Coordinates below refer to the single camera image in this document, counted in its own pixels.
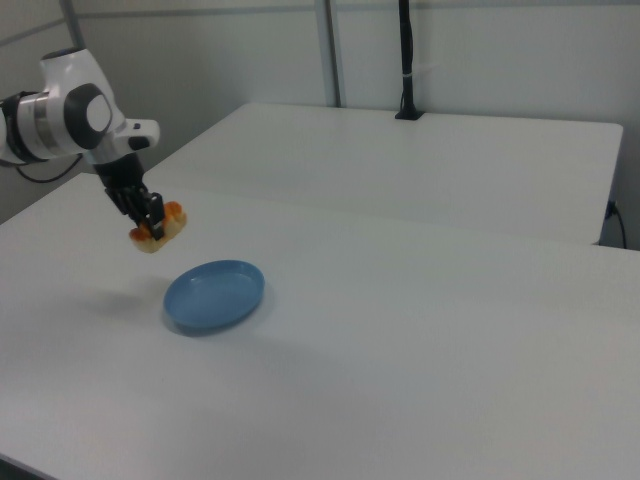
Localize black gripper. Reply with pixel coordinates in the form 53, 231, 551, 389
94, 154, 168, 240

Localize orange glazed bread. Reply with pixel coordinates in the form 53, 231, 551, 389
128, 199, 190, 255

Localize blue oval plate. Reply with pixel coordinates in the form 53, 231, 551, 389
162, 258, 266, 332

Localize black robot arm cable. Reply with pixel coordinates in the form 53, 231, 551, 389
14, 153, 86, 184

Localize black camera pole with base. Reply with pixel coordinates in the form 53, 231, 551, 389
394, 0, 425, 121

